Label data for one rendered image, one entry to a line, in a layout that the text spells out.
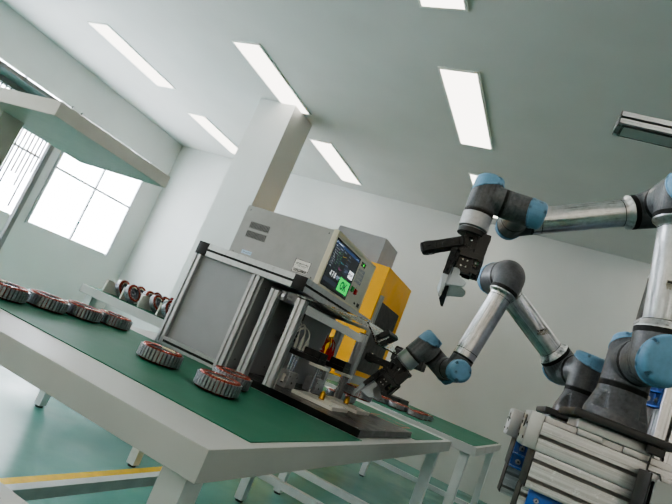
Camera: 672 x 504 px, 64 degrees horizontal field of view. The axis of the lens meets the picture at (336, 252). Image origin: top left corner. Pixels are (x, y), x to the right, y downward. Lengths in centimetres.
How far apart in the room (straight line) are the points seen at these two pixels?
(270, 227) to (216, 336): 44
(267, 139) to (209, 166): 359
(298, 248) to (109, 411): 107
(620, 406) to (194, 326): 124
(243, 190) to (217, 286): 423
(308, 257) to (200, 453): 110
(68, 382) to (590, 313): 659
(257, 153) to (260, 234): 422
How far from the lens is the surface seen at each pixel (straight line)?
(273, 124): 622
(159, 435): 87
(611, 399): 153
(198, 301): 183
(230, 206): 600
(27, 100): 138
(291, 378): 183
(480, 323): 187
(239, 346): 174
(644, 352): 141
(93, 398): 96
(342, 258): 189
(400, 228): 771
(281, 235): 190
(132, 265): 982
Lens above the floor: 94
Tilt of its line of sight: 10 degrees up
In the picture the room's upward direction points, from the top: 22 degrees clockwise
